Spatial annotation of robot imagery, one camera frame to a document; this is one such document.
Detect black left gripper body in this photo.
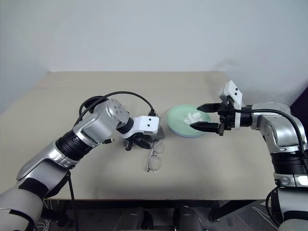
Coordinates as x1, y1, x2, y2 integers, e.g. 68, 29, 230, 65
123, 133, 155, 146

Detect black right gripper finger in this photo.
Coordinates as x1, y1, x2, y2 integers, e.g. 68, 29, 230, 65
189, 122, 221, 133
197, 103, 221, 114

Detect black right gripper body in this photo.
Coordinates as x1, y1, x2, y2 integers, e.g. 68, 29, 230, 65
216, 95, 236, 137

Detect grey glasses case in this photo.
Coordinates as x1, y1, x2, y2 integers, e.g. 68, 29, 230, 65
149, 127, 167, 141

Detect crumpled white tissue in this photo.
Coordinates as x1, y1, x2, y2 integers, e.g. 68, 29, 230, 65
183, 111, 202, 125

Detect pale blue plate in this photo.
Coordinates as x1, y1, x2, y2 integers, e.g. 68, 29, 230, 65
168, 125, 208, 139

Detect green plate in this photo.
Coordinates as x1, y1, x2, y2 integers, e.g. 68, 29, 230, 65
166, 104, 213, 136

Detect dark purple panel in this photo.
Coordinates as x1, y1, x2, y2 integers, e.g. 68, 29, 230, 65
289, 85, 308, 109

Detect dark rounded shape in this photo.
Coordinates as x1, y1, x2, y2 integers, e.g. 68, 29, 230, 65
177, 205, 210, 231

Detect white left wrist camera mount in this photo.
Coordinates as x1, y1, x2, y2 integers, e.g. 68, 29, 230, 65
123, 115, 161, 140

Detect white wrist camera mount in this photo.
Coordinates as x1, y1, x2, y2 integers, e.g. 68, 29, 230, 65
123, 115, 161, 140
218, 80, 244, 131

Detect thin wire-frame glasses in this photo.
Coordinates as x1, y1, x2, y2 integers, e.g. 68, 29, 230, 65
145, 141, 165, 175

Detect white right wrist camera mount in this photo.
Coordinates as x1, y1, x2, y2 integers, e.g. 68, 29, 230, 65
218, 80, 244, 131

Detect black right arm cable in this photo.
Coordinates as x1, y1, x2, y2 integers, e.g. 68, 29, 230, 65
231, 108, 308, 169

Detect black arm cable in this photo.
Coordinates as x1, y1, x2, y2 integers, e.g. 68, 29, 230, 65
78, 90, 157, 121
231, 108, 308, 169

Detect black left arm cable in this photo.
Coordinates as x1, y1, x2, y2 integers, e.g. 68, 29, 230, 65
78, 90, 157, 121

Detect thin black hanging cable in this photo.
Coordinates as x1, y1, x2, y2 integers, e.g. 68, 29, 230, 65
66, 168, 80, 231

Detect black table leg frame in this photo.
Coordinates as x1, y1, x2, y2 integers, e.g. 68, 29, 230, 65
207, 199, 255, 222

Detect loose white wires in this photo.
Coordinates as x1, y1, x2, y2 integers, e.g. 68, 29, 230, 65
35, 199, 61, 231

